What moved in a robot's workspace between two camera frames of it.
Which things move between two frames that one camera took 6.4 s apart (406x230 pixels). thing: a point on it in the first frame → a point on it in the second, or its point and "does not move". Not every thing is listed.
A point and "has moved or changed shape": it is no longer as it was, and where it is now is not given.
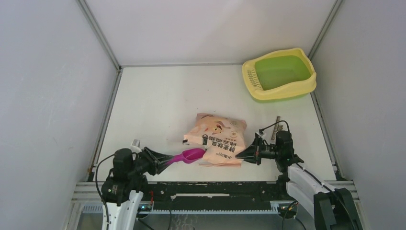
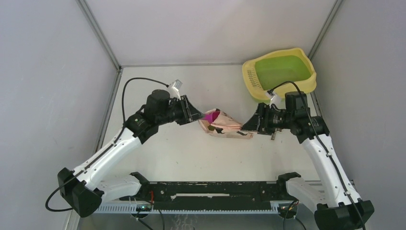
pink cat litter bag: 223,139 has moved or changed shape
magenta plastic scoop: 187,156 → 211,117
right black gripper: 252,153 → 254,123
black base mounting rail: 210,195 does not move
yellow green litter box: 280,76 does not move
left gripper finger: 160,157 → 188,112
